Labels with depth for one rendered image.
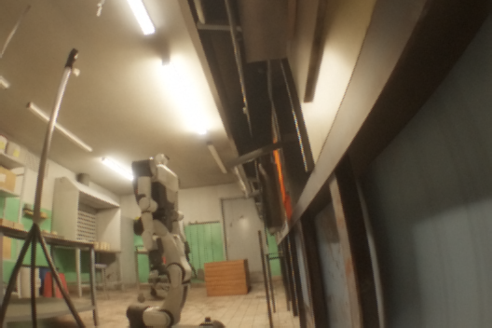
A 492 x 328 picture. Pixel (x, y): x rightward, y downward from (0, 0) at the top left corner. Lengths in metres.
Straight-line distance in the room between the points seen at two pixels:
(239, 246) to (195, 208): 1.44
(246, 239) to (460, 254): 5.99
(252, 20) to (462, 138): 0.32
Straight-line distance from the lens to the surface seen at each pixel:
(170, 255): 1.79
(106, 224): 6.26
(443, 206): 0.28
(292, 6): 0.44
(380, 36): 0.23
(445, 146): 0.26
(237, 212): 6.27
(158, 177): 1.82
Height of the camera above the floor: 0.70
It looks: 25 degrees up
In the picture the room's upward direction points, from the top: 7 degrees counter-clockwise
